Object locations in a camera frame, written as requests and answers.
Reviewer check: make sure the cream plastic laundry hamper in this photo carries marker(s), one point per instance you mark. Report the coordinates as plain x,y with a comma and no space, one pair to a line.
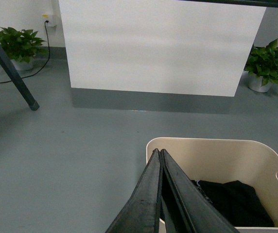
225,160

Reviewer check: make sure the left green potted plant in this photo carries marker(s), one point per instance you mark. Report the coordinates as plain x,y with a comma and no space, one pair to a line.
21,47

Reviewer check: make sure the left gripper camera black right finger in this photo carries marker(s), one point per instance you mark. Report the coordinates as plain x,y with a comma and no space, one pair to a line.
184,209

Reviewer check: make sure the green potted plant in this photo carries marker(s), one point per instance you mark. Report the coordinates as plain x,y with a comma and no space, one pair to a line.
21,47
262,67

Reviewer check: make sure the black printed t-shirt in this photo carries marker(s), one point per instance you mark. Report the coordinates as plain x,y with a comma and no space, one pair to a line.
236,201

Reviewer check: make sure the right green potted plant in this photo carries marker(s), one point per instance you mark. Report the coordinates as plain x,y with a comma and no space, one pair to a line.
262,67

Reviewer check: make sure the white wall socket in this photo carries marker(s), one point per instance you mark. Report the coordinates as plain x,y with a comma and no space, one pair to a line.
49,20

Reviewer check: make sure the left gripper camera black left finger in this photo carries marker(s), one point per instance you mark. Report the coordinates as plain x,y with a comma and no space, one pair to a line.
141,213

